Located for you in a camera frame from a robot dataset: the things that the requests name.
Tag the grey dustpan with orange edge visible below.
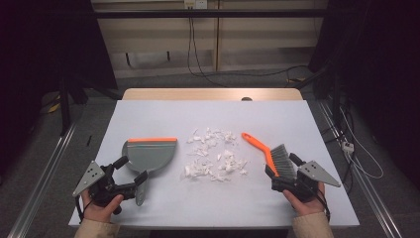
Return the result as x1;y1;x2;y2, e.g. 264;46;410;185
121;137;178;207

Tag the pale blue table cover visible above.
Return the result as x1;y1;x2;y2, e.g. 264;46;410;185
68;99;361;230

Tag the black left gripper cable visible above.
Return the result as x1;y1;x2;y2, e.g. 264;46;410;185
74;194;92;223

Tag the white power cable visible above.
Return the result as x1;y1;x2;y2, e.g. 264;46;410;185
340;107;384;180

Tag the wooden table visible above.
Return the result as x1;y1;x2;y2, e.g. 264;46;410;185
122;87;303;101

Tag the black metal stand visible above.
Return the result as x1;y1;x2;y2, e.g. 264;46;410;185
58;70;88;137
293;62;343;128

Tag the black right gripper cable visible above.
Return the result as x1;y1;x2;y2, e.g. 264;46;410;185
316;184;331;222

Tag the black metal crossbar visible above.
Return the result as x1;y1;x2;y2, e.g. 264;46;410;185
93;9;331;19

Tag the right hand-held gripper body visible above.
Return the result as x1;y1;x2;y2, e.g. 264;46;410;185
270;160;342;203

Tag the black curtain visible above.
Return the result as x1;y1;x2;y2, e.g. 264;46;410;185
0;0;119;179
308;0;420;181

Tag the person's left hand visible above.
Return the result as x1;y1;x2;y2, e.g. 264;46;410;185
81;188;125;223

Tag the white wall socket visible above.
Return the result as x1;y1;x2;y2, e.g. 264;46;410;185
183;0;208;10

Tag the black wall cable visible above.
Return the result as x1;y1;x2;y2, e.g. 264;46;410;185
186;8;310;87

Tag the pile of white paper scraps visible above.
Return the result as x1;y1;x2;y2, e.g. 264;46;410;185
183;127;250;182

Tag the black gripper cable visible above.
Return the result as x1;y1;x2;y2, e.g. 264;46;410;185
74;194;92;223
316;184;331;222

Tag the person's right hand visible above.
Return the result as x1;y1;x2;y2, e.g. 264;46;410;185
282;181;328;217

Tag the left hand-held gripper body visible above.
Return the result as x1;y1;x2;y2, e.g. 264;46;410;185
72;160;138;216

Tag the white power strip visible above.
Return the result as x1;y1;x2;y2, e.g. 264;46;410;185
341;140;355;155

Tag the aluminium floor rail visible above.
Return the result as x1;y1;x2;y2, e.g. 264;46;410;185
317;100;404;238
7;123;77;238

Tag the orange brush with grey bristles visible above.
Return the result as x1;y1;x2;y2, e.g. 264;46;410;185
241;132;298;181

